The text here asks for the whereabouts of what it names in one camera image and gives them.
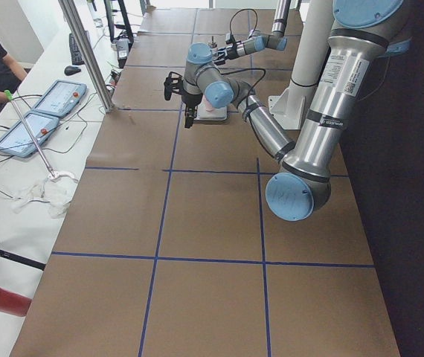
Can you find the red cylinder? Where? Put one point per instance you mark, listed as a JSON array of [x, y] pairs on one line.
[[14, 304]]

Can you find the glass sauce bottle metal lid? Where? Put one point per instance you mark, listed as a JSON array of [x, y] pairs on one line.
[[213, 47]]

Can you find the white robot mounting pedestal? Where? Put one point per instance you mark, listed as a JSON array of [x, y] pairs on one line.
[[290, 108]]

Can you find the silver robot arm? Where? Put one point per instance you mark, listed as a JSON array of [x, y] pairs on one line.
[[300, 128], [257, 40]]

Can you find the black computer mouse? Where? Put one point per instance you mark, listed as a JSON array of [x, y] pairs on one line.
[[71, 70]]

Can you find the crumpled white cloth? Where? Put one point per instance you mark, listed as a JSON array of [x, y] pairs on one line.
[[53, 196]]

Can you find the near blue teach pendant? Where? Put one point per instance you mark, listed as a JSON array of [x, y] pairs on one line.
[[17, 142]]

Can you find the far blue teach pendant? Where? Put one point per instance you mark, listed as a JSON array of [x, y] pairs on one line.
[[60, 99]]

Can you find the black keyboard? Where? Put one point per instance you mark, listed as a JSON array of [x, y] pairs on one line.
[[76, 56]]

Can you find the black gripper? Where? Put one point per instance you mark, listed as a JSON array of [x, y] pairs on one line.
[[189, 100], [233, 49]]

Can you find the pink plastic cup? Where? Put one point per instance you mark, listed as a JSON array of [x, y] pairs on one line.
[[208, 106]]

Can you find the grey digital kitchen scale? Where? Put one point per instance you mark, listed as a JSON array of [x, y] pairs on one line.
[[203, 114]]

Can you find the aluminium frame post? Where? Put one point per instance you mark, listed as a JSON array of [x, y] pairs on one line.
[[72, 17]]

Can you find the blue teach pendant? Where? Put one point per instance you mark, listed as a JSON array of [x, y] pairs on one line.
[[17, 142], [60, 99]]

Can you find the silver grabber stick green handle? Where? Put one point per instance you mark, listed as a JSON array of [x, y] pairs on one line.
[[53, 175]]

